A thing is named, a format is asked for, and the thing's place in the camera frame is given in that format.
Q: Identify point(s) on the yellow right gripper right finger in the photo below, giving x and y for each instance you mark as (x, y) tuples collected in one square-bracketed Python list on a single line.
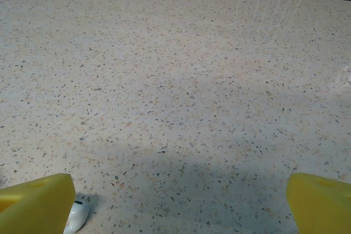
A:
[(321, 206)]

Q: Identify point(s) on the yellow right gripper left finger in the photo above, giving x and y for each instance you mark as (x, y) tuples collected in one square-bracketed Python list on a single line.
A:
[(35, 206)]

